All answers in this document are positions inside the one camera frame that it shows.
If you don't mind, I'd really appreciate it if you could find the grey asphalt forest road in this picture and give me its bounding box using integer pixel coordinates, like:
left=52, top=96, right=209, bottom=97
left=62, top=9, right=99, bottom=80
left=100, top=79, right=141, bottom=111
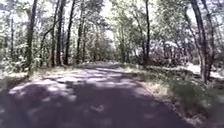
left=0, top=61, right=201, bottom=128

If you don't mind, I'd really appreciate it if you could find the wood of tall trees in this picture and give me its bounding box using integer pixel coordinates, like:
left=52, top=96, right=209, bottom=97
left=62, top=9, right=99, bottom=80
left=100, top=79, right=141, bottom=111
left=0, top=0, right=224, bottom=84

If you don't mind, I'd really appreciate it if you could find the grass verge with undergrowth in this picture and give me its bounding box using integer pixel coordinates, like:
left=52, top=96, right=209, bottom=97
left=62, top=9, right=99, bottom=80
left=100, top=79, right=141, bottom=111
left=118, top=63, right=224, bottom=128
left=0, top=63, right=89, bottom=93

